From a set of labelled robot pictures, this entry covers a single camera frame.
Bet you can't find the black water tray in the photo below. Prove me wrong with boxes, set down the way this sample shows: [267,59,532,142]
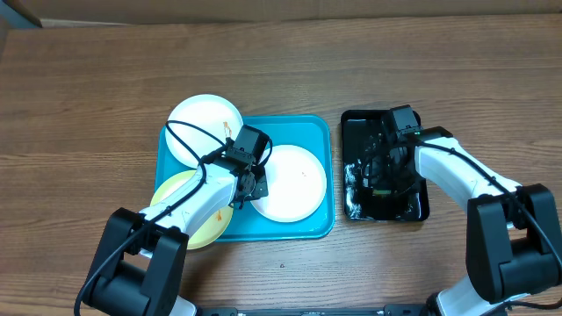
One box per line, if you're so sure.
[341,110,430,222]

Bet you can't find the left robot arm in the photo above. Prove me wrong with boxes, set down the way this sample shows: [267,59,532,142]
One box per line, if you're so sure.
[74,155,268,316]

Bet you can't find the white plate with orange stain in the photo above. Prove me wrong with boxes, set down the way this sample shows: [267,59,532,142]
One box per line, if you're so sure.
[168,94,243,157]

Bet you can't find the teal plastic tray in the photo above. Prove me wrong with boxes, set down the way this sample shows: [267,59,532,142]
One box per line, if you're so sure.
[154,114,336,243]

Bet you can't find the green yellow sponge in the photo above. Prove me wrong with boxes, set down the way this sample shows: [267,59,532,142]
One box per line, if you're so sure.
[372,189,393,197]

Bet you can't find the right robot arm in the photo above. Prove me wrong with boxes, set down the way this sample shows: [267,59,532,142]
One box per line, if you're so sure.
[361,126,561,315]

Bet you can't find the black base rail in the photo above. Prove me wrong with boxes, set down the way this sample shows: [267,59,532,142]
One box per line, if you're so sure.
[195,304,432,316]

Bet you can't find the yellow plate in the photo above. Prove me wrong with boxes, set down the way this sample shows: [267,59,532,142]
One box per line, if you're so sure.
[150,170,234,250]

